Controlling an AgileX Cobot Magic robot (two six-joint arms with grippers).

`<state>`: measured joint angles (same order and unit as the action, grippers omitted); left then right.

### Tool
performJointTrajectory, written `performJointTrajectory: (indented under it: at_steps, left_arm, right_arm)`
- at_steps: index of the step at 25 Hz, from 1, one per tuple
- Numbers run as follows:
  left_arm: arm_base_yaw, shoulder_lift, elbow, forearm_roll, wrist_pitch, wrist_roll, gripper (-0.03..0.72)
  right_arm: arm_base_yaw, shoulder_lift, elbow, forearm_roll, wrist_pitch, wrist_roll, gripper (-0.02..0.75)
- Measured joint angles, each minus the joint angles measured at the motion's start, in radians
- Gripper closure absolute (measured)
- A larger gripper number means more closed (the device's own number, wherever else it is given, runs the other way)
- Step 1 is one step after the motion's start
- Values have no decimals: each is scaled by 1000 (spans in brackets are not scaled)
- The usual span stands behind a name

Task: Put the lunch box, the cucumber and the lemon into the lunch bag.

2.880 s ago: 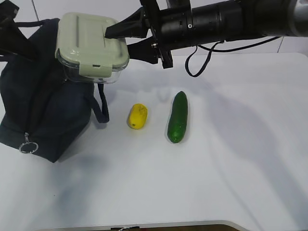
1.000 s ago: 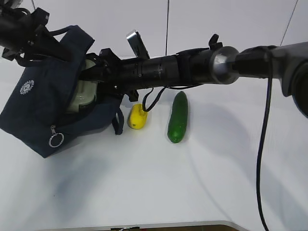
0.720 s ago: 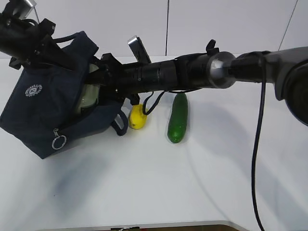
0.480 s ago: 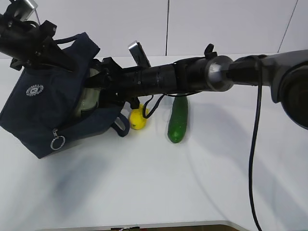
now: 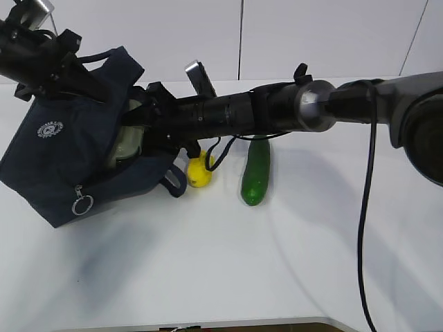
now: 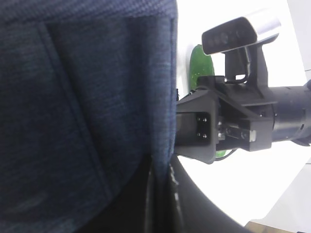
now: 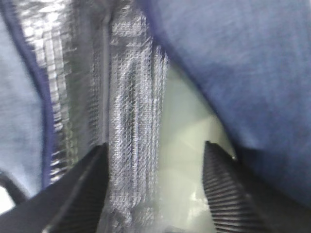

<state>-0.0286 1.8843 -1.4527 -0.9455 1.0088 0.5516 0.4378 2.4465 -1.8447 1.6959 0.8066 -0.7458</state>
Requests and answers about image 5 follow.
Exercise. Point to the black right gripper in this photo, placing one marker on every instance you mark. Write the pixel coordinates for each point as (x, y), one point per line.
(160, 114)

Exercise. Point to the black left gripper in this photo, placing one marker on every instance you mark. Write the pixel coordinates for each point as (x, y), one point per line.
(35, 59)

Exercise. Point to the glass container green lid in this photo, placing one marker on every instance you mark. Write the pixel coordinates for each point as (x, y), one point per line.
(128, 143)

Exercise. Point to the navy blue lunch bag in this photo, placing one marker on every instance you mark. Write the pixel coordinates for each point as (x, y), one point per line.
(56, 160)

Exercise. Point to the green cucumber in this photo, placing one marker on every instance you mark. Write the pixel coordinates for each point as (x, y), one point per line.
(255, 180)

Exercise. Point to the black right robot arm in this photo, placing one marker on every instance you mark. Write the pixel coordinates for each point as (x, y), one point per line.
(410, 106)

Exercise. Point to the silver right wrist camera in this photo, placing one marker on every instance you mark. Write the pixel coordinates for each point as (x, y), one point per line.
(199, 79)

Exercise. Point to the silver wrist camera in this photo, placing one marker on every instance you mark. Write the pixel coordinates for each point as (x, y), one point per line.
(199, 79)
(32, 13)

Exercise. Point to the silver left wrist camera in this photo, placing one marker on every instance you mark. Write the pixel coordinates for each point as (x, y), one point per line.
(32, 13)

